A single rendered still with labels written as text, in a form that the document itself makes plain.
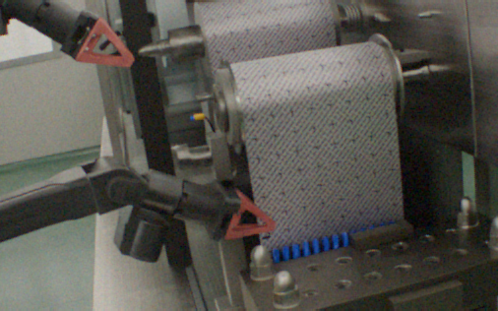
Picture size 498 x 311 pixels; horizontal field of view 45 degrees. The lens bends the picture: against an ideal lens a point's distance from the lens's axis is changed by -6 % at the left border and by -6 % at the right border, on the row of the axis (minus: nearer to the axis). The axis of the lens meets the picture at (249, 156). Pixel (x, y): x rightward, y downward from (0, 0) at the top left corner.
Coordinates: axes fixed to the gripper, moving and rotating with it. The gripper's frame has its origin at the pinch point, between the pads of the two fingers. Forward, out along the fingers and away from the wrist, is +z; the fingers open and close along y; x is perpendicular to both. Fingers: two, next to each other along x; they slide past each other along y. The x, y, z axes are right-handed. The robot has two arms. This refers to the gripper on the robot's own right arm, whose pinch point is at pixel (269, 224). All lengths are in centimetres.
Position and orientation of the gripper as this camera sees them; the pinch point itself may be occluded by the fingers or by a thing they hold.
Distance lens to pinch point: 96.4
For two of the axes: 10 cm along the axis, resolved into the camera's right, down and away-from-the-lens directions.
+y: 2.1, 2.4, -9.5
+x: 3.4, -9.3, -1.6
